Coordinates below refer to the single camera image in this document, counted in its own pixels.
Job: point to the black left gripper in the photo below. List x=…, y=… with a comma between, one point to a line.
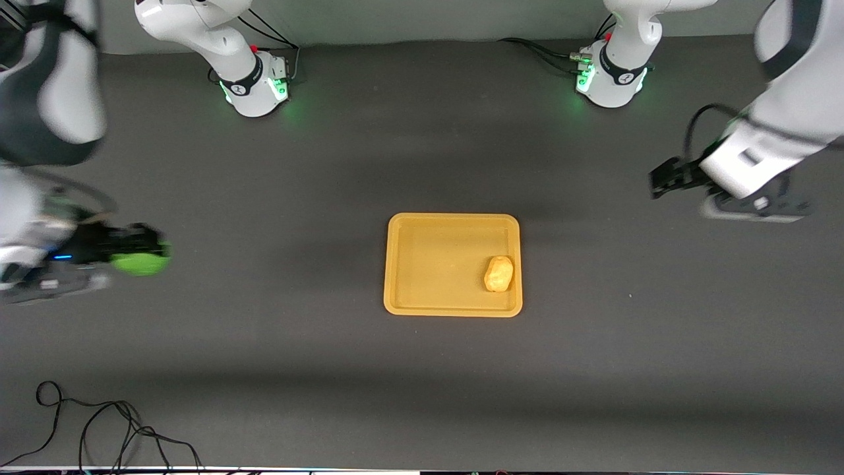
x=688, y=174

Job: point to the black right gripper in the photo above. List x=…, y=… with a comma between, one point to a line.
x=94, y=245

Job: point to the green apple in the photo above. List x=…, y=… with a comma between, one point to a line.
x=142, y=262

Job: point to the yellow potato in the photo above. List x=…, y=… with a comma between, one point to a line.
x=499, y=274

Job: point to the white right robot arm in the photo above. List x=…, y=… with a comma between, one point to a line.
x=59, y=99

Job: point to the yellow rectangular plastic tray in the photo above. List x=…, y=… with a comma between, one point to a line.
x=435, y=270

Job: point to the dark grey table mat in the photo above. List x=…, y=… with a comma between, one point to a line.
x=264, y=356

